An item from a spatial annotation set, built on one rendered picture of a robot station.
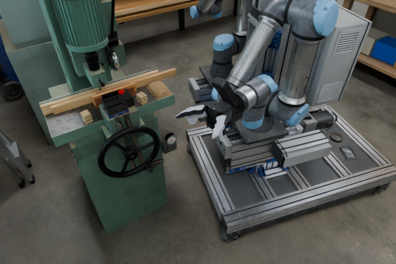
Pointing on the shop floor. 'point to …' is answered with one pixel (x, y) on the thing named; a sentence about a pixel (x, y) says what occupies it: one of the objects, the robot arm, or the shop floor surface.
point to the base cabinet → (124, 187)
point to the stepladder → (13, 150)
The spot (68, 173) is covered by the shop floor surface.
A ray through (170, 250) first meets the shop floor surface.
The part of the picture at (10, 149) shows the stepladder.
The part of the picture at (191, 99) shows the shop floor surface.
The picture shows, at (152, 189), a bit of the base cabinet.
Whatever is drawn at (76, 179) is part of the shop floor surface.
